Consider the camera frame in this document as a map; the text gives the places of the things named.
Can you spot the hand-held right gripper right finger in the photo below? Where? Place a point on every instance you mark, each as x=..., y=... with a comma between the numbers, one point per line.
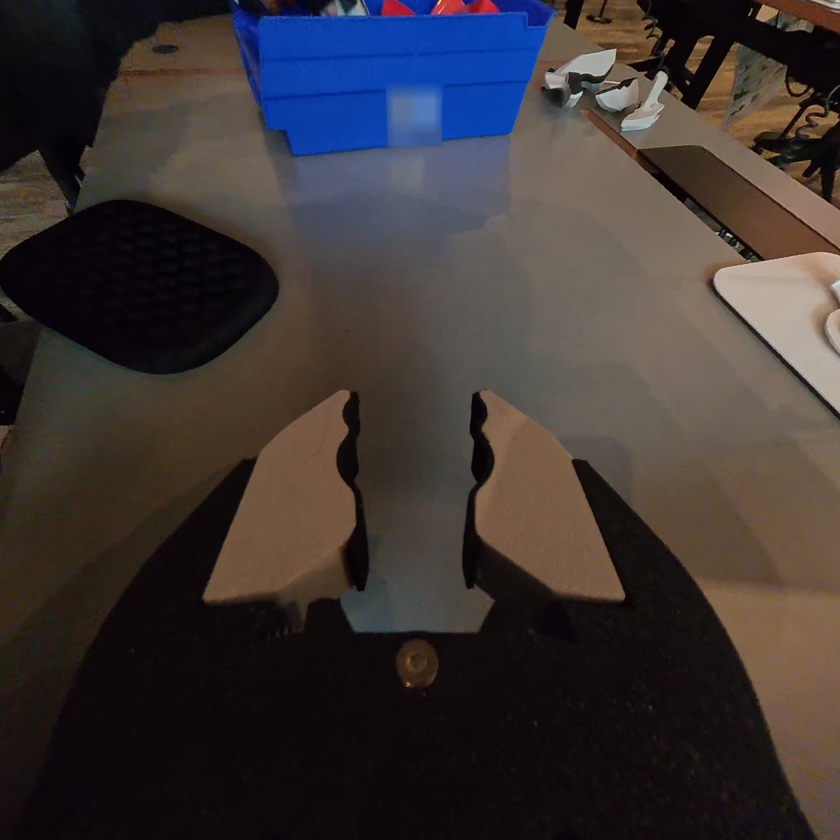
x=544, y=525

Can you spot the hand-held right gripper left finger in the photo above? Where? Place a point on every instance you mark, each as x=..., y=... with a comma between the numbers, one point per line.
x=289, y=518

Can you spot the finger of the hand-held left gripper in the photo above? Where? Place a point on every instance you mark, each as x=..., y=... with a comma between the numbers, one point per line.
x=351, y=6

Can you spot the pile of mega blocks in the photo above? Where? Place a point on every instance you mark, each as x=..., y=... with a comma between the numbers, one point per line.
x=394, y=6

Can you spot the blue plastic bin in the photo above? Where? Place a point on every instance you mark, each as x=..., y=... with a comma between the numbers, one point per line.
x=315, y=72

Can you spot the person's left forearm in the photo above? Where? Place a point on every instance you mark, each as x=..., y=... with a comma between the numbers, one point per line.
x=65, y=65

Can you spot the white and black plastic part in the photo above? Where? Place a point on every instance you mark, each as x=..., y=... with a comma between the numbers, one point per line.
x=617, y=95
x=587, y=65

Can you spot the white plastic tray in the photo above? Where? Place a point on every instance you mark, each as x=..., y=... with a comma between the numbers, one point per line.
x=774, y=308

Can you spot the black office chair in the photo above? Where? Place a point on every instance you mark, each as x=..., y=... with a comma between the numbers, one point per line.
x=689, y=39
x=794, y=131

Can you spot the brown wooden board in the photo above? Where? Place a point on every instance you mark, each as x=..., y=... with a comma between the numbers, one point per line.
x=735, y=190

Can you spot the printed paper sheet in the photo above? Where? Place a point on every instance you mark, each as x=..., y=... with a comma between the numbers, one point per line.
x=754, y=85

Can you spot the wooden table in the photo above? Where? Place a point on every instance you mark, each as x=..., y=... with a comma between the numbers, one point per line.
x=800, y=10

